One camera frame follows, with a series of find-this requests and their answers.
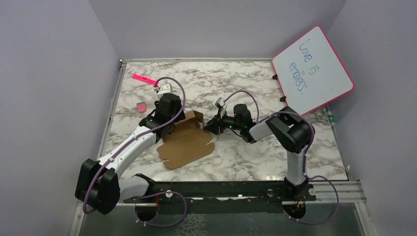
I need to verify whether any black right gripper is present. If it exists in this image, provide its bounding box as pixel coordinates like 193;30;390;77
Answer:
203;109;242;135

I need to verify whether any brown cardboard box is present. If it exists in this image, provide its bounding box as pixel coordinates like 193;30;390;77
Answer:
157;111;215;170

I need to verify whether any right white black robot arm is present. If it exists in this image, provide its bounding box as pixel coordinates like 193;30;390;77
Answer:
204;104;315;200

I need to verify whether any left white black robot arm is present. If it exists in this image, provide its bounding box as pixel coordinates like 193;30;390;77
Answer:
75;93;185;215

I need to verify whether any pink eraser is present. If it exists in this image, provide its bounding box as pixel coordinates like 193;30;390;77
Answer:
136;102;147;113

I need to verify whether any pink highlighter marker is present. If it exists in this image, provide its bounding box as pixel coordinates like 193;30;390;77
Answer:
132;73;157;86

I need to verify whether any pink framed whiteboard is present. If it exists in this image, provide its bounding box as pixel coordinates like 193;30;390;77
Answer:
272;26;355;115

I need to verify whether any green capped marker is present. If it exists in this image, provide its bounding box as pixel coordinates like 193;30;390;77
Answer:
328;111;335;127

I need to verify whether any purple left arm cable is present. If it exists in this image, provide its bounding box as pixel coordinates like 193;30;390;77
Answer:
82;77;188;228

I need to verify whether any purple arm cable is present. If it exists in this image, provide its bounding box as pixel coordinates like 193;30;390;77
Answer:
221;89;340;225
82;77;188;228

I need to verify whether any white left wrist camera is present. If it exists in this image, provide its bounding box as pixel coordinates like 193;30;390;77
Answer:
154;83;173;96

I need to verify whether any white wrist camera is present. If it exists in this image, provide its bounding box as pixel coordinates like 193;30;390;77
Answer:
154;83;173;96
214;97;226;110

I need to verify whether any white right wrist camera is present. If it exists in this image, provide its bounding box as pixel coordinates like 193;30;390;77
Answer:
214;97;226;110

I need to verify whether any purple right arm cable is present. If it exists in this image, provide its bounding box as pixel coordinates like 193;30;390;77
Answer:
221;89;340;225

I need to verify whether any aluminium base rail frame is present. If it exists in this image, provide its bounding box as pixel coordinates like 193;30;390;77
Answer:
90;60;366;229

